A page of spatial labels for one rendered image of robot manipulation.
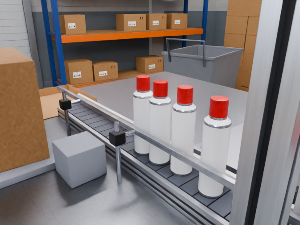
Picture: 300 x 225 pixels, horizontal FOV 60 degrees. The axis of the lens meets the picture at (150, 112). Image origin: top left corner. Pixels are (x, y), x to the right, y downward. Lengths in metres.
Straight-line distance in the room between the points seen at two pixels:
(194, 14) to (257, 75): 5.93
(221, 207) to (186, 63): 2.34
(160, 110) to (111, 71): 3.71
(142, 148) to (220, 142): 0.25
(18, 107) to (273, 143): 0.59
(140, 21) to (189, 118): 3.94
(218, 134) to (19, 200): 0.47
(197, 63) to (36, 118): 2.18
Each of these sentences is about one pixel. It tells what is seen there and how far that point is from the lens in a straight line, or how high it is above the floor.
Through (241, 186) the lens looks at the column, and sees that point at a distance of 0.30.
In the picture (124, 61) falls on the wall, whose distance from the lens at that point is 5.23.
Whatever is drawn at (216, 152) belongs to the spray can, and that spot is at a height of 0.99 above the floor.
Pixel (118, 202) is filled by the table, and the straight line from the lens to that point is 0.62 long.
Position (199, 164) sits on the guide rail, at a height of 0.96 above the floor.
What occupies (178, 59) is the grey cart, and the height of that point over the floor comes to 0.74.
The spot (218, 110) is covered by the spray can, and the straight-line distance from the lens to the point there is 0.48.
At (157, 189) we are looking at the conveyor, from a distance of 0.63.
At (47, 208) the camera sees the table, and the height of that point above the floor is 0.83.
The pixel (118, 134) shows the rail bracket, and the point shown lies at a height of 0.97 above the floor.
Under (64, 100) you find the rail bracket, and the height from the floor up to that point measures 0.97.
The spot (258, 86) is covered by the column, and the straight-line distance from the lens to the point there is 0.25.
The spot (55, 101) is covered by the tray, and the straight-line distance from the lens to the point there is 1.29.
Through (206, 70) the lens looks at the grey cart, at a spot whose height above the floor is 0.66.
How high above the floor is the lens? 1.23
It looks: 22 degrees down
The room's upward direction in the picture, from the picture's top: straight up
